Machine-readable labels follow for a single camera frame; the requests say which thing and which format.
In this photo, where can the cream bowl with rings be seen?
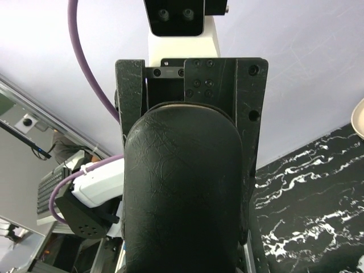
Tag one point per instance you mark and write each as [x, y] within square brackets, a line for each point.
[357, 119]

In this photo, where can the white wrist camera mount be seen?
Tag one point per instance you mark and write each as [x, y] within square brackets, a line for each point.
[183, 29]

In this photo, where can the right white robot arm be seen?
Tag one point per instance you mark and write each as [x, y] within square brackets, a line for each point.
[92, 202]

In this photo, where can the black glasses case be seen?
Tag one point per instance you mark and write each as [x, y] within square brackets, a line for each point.
[183, 190]

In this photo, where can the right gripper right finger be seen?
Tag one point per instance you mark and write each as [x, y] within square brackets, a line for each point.
[237, 87]

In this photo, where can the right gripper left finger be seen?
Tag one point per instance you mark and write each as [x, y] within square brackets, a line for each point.
[131, 93]

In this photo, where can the grey computer keyboard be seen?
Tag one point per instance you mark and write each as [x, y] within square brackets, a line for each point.
[45, 189]

